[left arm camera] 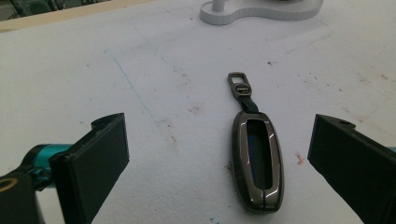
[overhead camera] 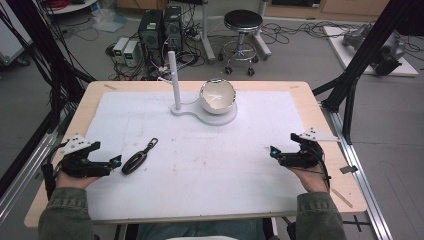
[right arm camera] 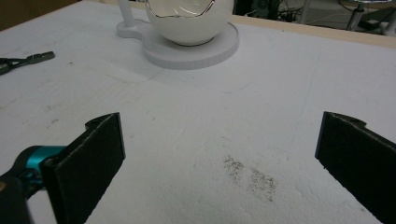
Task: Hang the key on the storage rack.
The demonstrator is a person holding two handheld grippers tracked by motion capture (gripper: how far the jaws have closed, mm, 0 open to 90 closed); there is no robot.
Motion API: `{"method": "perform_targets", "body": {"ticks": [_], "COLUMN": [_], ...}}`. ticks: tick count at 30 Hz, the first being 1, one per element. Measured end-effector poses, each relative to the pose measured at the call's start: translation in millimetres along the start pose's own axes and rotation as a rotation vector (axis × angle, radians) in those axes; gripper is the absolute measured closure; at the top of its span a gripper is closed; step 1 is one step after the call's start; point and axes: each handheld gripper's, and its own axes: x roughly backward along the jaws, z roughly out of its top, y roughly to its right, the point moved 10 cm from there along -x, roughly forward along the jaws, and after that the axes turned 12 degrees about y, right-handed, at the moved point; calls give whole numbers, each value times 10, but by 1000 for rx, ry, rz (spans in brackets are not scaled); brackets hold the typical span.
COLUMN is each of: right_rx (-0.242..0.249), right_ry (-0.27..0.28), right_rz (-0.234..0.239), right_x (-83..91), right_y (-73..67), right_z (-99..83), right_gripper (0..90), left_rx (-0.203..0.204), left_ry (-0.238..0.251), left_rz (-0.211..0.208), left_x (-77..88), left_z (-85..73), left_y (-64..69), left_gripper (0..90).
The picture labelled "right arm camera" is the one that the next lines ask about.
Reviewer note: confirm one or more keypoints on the white stand pole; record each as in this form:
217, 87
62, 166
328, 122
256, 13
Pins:
127, 12

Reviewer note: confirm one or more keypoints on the white eggshell-shaped bowl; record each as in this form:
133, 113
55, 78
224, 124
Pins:
189, 19

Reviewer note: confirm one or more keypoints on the left hand-held gripper finger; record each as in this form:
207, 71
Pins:
21, 61

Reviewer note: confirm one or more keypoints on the metal stand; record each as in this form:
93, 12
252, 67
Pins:
358, 15

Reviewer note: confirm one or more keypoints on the white round stand base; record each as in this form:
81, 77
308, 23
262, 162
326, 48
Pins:
186, 49

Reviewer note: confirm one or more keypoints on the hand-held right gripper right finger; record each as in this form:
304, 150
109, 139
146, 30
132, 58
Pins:
358, 158

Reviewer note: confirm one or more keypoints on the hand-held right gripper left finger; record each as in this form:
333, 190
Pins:
85, 168

